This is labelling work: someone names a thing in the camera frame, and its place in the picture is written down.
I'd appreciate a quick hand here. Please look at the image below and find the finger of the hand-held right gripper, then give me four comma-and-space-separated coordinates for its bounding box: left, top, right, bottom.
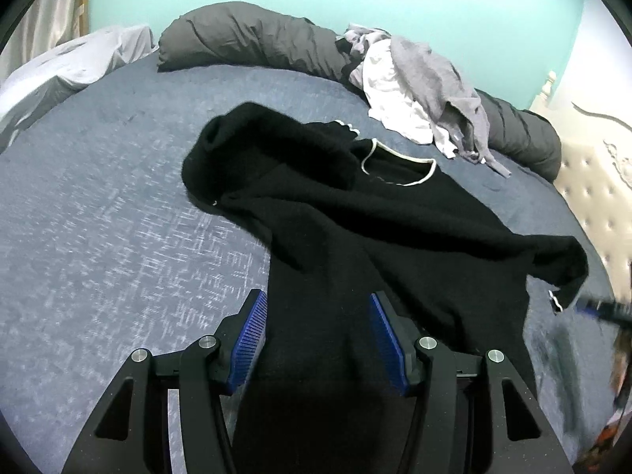
575, 296, 632, 329

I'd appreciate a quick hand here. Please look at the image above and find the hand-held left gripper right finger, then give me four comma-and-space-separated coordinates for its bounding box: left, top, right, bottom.
370, 291, 576, 474

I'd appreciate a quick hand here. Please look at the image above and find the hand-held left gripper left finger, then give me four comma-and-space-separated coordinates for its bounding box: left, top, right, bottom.
62, 289, 270, 474

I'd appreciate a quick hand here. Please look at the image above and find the black sweater with white trim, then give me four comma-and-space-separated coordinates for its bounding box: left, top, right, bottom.
182, 102, 589, 474

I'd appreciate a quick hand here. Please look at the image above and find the cream tufted headboard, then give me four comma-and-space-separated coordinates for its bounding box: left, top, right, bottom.
528, 70, 632, 307

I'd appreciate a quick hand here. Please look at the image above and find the colourful patterned cloth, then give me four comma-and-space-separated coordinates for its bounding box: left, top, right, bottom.
580, 326, 632, 462

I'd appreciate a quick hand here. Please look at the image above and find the white garment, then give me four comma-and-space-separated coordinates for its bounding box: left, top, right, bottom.
348, 39, 457, 160

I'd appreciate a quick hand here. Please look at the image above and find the grey garment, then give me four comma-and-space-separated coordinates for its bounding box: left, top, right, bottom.
343, 24, 514, 179

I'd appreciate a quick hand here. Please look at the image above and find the dark grey rolled duvet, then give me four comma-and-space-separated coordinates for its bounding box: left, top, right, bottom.
157, 2, 562, 182

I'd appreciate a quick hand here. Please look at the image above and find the light grey quilt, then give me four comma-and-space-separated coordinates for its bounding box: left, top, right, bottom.
0, 24, 159, 154

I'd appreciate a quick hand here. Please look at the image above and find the striped curtain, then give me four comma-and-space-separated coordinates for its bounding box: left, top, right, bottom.
0, 0, 92, 80

